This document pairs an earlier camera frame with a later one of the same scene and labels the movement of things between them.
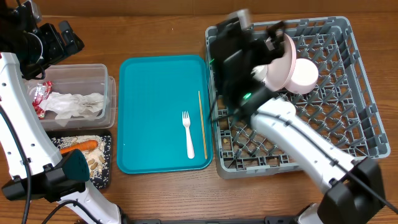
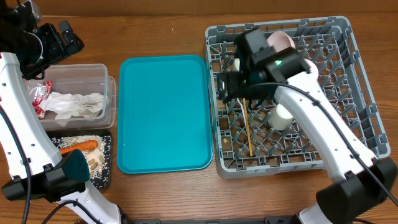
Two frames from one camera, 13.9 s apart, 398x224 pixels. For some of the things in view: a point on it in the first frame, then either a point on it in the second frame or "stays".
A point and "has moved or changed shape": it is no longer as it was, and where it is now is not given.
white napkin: (66, 106) stays
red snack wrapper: (41, 93) stays
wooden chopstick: (203, 126) → (247, 127)
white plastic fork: (186, 123) has moved or changed shape
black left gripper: (51, 33) stays
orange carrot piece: (83, 145) stays
